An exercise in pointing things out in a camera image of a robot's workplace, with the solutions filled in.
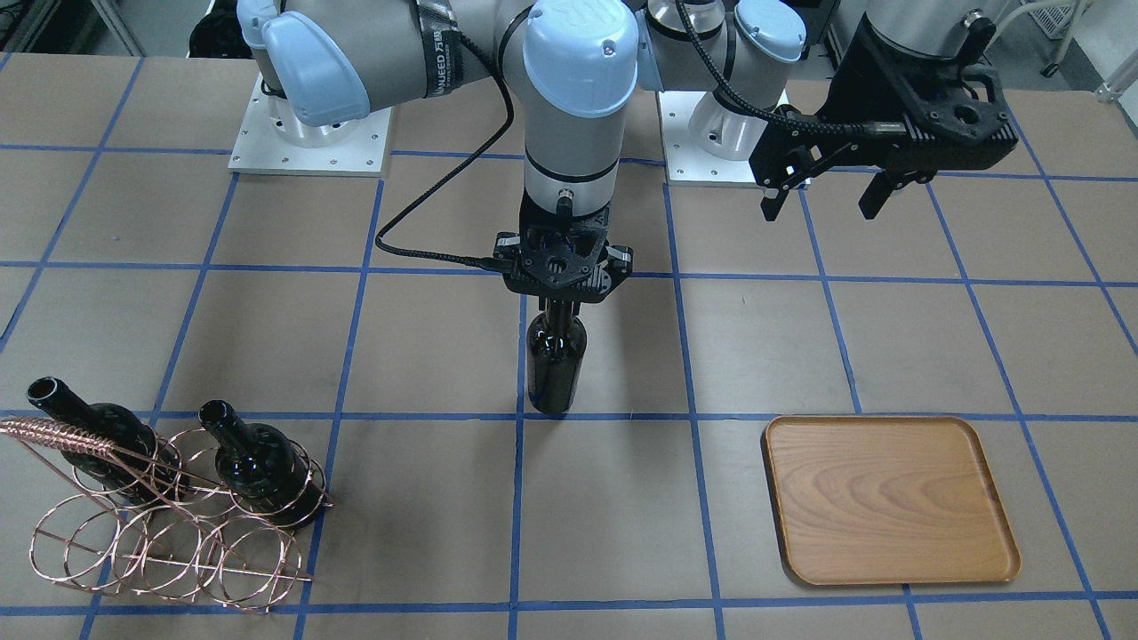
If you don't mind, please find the copper wire wine rack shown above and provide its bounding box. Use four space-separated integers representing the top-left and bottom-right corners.
28 427 312 614

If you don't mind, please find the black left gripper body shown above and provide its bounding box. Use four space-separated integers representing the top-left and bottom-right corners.
750 13 1019 196

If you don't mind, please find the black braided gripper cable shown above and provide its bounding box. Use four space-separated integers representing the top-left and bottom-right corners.
376 27 570 271

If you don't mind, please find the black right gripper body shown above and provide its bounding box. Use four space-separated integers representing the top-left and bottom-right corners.
494 192 634 304

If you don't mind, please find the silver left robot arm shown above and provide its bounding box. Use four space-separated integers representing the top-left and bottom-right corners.
637 1 1019 221

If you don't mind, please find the dark wine bottle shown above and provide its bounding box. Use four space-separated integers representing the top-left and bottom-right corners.
525 297 587 416
198 397 324 528
26 376 179 507

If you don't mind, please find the wooden tray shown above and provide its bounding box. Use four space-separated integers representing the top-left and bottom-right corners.
761 416 1022 586

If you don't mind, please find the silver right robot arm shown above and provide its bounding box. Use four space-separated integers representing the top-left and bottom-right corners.
236 1 638 304

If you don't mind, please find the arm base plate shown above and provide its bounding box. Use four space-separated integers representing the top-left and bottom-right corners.
657 91 768 189
228 76 394 179

